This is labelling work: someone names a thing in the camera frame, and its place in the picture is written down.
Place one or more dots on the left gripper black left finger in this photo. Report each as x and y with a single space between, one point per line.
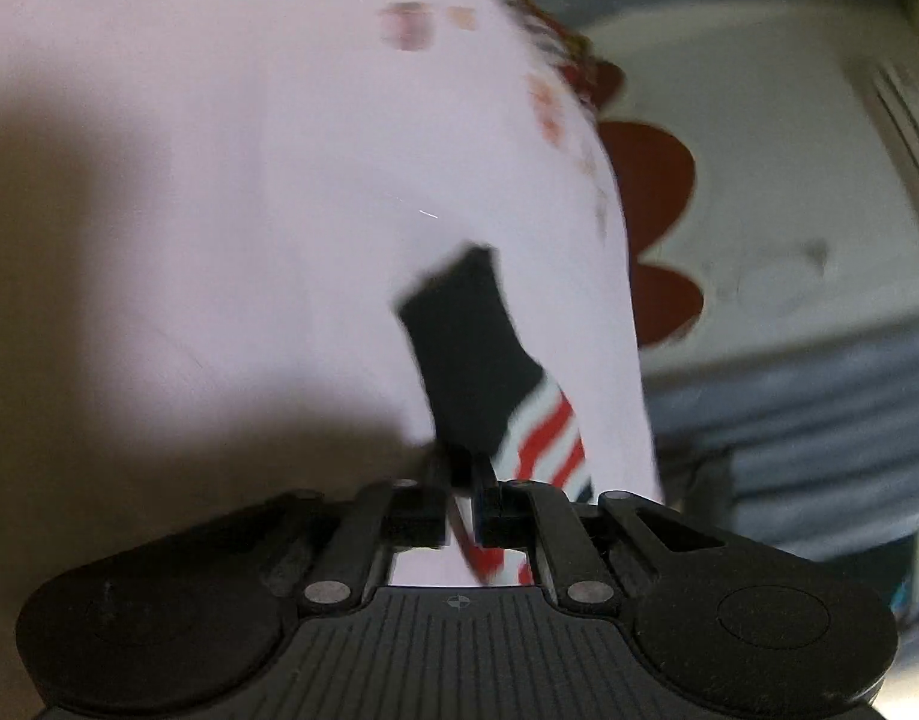
382 520

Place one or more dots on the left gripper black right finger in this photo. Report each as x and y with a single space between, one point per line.
539 520

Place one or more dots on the white striped cat sweater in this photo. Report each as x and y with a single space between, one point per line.
497 412

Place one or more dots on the grey blue curtain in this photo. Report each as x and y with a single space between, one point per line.
816 453

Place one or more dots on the pink floral bed quilt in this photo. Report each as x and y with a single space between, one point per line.
209 210

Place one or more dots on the red and white headboard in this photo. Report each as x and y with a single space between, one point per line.
656 175

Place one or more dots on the striped pink pillow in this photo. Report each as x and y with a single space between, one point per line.
567 51

